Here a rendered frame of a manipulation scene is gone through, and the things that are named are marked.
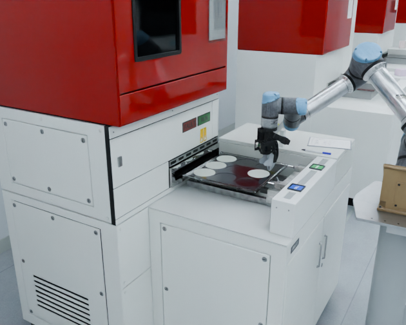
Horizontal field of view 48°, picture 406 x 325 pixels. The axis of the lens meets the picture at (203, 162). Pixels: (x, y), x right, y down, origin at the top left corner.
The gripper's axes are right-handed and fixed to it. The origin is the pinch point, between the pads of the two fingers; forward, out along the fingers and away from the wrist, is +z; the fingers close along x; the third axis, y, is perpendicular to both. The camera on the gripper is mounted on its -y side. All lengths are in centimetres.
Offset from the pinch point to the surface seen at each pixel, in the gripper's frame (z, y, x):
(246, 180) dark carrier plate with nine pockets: 1.6, 15.9, 3.8
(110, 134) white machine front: -28, 75, 2
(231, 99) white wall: 50, -180, -321
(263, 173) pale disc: 1.5, 4.9, 1.6
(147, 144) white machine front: -18, 57, -8
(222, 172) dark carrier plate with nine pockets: 1.5, 20.8, -9.0
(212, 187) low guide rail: 7.3, 26.9, -7.2
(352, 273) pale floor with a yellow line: 92, -81, -14
